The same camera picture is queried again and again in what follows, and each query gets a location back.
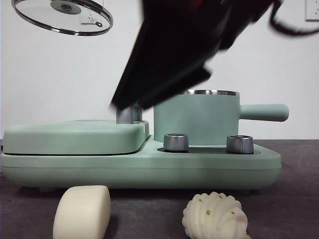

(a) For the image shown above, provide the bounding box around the twisted white scallion bun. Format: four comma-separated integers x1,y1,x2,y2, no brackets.
182,191,251,239

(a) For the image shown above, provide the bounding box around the mint green pot with handle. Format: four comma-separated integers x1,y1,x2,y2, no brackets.
153,89,290,147

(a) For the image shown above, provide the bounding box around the mint green breakfast machine base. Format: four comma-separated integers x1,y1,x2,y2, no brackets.
0,135,282,194

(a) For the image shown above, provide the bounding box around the chrome control knob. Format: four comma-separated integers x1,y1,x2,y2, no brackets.
226,135,255,154
163,133,189,152

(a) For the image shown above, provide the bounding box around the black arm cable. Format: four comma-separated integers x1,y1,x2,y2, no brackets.
268,0,319,38

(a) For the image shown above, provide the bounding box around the smooth white steamed bun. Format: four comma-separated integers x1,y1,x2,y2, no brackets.
52,185,112,239

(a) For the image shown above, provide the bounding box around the green griddle lid chrome handle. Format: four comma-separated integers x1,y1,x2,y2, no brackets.
2,104,151,155

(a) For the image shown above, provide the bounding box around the glass pot lid green knob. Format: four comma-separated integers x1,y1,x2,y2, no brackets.
11,0,114,37

